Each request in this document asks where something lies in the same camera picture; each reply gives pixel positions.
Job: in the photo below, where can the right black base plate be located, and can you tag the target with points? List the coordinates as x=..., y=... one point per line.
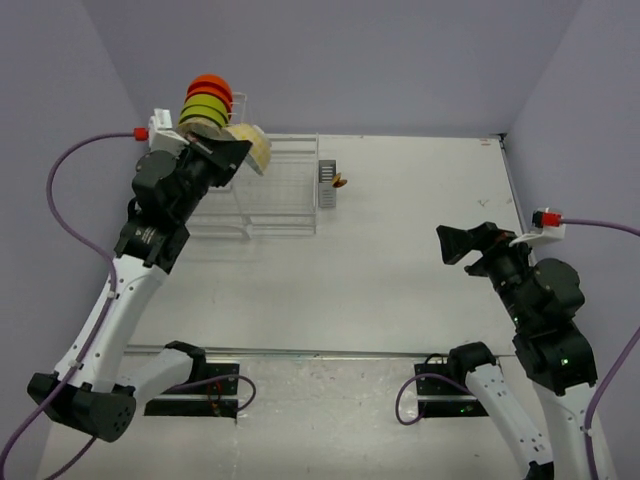
x=439, y=399

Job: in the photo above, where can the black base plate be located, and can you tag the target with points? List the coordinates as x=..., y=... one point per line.
x=439, y=399
x=215, y=400

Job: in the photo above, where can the orange bowl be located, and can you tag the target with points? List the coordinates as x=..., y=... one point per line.
x=214, y=90
x=210, y=80

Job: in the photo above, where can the grey cutlery holder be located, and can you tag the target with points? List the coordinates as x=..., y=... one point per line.
x=327, y=196

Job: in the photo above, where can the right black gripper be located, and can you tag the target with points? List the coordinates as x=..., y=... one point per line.
x=455, y=242

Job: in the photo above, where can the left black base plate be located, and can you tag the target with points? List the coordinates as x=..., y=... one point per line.
x=215, y=400

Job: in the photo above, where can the floral patterned yellow bowl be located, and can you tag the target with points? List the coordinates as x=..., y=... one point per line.
x=201, y=129

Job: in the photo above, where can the white wire dish rack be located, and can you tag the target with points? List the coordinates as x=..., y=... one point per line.
x=281, y=202

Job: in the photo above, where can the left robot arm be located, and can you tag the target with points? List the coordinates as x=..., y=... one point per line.
x=85, y=391

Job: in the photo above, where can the green bowl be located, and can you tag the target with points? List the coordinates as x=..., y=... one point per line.
x=207, y=100
x=203, y=113

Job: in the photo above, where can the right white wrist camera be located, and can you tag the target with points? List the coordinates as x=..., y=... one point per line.
x=547, y=227

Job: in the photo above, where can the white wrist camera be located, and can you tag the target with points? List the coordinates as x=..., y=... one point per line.
x=162, y=136
x=547, y=227

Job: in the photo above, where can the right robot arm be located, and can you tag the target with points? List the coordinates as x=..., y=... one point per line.
x=541, y=300

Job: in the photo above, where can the blue patterned yellow bowl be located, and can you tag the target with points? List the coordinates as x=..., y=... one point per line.
x=259, y=155

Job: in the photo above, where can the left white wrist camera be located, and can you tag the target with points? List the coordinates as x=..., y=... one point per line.
x=162, y=136

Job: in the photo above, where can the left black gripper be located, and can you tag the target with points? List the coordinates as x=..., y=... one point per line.
x=223, y=156

